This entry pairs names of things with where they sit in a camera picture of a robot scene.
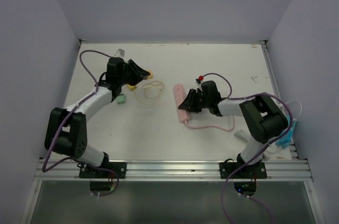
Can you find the yellow plug with cable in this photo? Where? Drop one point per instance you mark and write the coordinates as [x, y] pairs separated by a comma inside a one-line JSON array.
[[151, 91]]

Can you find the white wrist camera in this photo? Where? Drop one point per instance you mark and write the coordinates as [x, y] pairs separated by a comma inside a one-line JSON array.
[[199, 81], [119, 53]]

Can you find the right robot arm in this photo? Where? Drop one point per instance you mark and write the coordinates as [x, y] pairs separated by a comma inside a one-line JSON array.
[[264, 119]]

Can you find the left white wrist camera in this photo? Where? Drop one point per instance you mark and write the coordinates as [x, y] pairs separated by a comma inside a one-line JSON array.
[[119, 53]]

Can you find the yellow plug adapter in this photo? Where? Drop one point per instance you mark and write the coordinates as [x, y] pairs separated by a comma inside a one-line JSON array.
[[131, 87]]

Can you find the pink power strip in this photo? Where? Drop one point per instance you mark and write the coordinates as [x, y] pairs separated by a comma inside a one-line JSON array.
[[184, 117]]

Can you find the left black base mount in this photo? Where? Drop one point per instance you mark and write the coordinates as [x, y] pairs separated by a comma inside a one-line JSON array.
[[110, 170]]

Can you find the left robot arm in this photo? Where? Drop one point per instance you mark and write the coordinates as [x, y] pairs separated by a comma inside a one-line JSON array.
[[67, 127]]

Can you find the blue power adapter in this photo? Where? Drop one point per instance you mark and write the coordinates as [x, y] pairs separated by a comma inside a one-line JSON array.
[[285, 141]]

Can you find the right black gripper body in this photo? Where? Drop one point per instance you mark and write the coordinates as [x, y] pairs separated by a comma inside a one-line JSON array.
[[206, 102]]

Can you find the aluminium front rail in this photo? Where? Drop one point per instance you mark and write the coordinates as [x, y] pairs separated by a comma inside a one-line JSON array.
[[196, 171]]

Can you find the green plug adapter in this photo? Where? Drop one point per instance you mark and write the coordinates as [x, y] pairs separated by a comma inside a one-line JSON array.
[[120, 99]]

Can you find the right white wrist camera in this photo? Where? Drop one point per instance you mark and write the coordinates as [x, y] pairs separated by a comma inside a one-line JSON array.
[[199, 81]]

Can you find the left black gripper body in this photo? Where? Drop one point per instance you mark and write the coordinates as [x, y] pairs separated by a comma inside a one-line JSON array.
[[121, 79]]

